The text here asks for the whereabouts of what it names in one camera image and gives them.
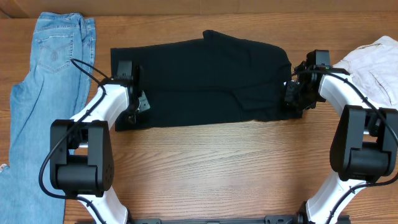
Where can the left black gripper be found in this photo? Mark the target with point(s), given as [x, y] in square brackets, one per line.
[143, 105]

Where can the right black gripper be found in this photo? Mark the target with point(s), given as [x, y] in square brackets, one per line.
[290, 103]

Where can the black t-shirt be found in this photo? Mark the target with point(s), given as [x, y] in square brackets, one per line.
[215, 79]

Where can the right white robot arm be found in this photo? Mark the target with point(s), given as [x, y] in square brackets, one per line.
[364, 147]

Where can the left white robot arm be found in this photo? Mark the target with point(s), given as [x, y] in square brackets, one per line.
[81, 159]

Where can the beige cargo shorts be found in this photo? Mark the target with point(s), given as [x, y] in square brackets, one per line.
[373, 69]

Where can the blue denim jeans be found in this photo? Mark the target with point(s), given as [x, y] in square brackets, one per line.
[53, 89]

